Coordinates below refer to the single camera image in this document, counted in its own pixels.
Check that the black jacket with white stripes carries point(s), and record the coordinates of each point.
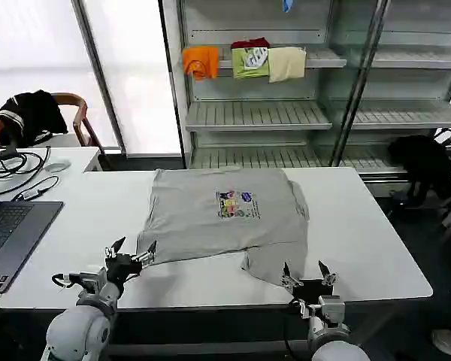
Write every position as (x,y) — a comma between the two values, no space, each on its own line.
(32,116)

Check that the brown wooden chair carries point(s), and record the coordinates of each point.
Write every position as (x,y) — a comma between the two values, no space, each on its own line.
(80,113)

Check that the grey metal shelf rack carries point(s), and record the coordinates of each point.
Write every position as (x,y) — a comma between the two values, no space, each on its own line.
(398,116)
(255,114)

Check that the grey round mouse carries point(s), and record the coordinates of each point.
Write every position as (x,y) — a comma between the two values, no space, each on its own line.
(57,165)

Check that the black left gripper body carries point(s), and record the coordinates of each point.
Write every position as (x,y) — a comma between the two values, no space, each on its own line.
(121,267)

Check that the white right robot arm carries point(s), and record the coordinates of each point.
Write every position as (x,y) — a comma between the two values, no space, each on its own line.
(332,338)

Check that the person's shoe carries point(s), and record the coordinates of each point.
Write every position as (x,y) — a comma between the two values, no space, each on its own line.
(449,342)

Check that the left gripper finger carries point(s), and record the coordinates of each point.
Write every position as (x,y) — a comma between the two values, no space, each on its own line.
(146,255)
(114,250)

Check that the grey window frame post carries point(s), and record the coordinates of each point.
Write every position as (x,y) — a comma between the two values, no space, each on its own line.
(97,75)

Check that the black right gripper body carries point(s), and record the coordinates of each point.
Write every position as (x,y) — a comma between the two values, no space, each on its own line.
(313,289)

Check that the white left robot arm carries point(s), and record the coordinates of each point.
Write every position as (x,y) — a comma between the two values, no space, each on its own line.
(79,331)

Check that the grey printed t-shirt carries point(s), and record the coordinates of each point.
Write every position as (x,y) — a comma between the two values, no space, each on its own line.
(195,222)

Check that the dark grey laptop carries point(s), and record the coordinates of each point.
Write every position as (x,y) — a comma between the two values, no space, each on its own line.
(19,229)

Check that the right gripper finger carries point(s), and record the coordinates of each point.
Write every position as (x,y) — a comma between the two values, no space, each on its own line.
(289,281)
(327,278)

